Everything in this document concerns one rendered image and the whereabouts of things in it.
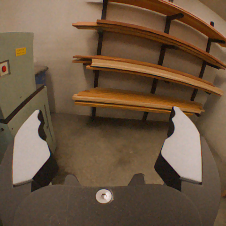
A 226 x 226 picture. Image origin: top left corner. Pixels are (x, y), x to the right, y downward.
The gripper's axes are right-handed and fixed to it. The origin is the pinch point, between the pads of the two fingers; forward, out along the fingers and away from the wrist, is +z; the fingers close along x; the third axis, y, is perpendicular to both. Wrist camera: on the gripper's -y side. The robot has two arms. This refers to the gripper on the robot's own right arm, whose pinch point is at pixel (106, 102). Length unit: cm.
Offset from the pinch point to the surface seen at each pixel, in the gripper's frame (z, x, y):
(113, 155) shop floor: 88, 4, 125
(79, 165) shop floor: 67, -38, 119
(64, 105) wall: 177, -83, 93
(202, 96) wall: 181, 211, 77
